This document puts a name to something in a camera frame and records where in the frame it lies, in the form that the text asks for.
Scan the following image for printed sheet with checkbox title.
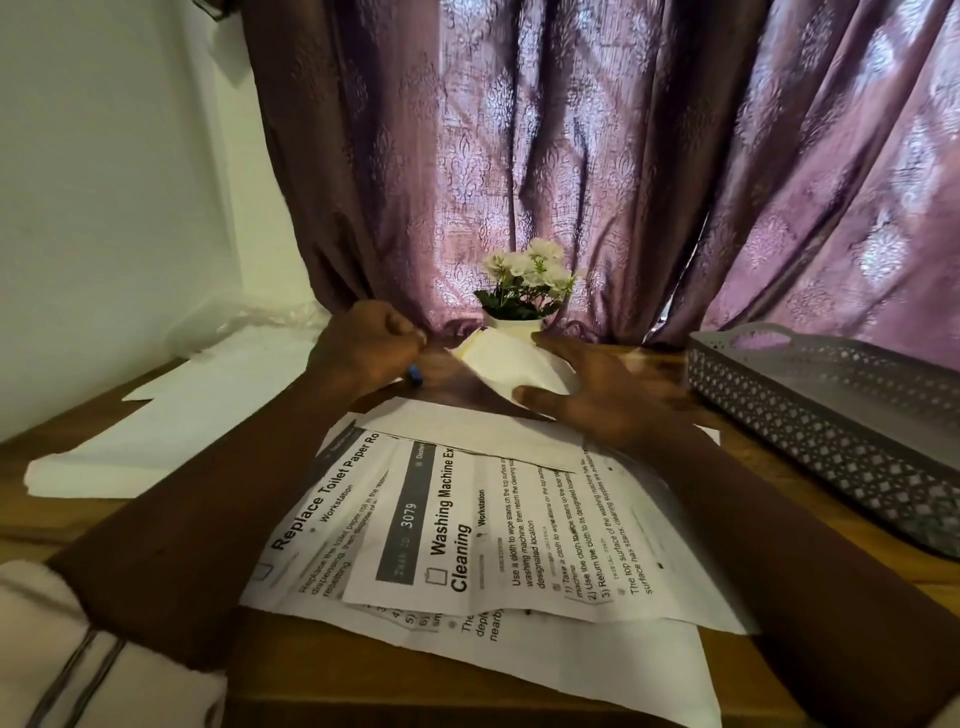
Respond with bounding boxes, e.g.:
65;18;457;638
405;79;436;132
238;414;444;624

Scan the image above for person's right forearm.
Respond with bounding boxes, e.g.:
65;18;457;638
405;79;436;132
621;423;960;728

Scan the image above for cream envelope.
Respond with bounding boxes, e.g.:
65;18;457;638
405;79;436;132
445;327;580;421

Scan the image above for grey perforated tray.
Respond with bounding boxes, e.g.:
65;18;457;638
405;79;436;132
686;322;960;561

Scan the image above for person's right hand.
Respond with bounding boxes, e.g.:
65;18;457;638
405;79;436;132
513;332;700;453

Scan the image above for person's left hand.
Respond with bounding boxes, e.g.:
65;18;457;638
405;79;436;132
306;300;429;399

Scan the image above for white flowers in white pot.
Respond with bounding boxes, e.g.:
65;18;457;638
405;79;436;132
473;237;584;336

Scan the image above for white striped sleeve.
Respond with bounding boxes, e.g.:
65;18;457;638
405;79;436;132
0;558;229;728

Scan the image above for person's left forearm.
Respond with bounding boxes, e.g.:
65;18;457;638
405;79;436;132
46;366;360;674

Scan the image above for blank white paper sheet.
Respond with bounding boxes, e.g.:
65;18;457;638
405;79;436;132
362;396;595;475

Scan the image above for white cloth sheet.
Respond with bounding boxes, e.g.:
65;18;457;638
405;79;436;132
24;324;410;501

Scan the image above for large white bottom paper sheet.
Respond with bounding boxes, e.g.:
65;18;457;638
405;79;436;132
330;600;723;728

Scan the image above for purple patterned curtain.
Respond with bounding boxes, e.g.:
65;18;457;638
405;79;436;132
201;0;960;374

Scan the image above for printed sheet with dark banner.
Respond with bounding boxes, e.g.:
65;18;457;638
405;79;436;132
341;435;760;637

